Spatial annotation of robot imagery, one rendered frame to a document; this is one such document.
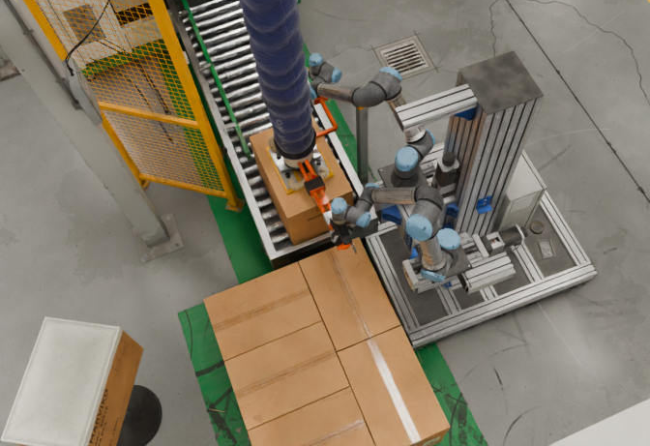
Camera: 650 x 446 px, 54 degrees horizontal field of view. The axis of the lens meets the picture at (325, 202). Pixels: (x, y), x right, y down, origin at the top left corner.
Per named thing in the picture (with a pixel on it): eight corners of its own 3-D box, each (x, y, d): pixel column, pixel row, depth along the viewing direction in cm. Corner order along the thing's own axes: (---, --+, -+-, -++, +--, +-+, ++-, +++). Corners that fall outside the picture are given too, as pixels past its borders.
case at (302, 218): (258, 171, 416) (249, 136, 381) (315, 148, 422) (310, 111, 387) (294, 248, 389) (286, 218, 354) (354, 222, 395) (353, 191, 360)
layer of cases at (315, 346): (217, 319, 413) (202, 299, 378) (359, 262, 426) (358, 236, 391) (281, 511, 359) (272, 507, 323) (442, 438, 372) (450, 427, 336)
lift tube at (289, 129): (270, 134, 356) (234, -8, 264) (307, 120, 358) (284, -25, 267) (283, 165, 346) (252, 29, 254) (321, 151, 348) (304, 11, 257)
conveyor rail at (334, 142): (251, -10, 513) (247, -28, 496) (256, -12, 513) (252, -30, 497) (369, 230, 408) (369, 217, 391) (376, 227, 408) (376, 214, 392)
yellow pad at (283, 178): (265, 149, 376) (263, 145, 372) (280, 143, 378) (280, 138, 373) (286, 195, 361) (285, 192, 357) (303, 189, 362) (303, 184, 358)
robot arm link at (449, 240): (461, 243, 321) (464, 231, 309) (451, 265, 315) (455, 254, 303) (438, 233, 324) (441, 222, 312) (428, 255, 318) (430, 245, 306)
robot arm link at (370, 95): (374, 117, 312) (309, 102, 346) (388, 103, 316) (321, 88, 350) (367, 99, 305) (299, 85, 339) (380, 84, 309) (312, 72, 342)
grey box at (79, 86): (86, 98, 335) (62, 59, 309) (96, 94, 336) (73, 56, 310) (95, 126, 326) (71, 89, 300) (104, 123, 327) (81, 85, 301)
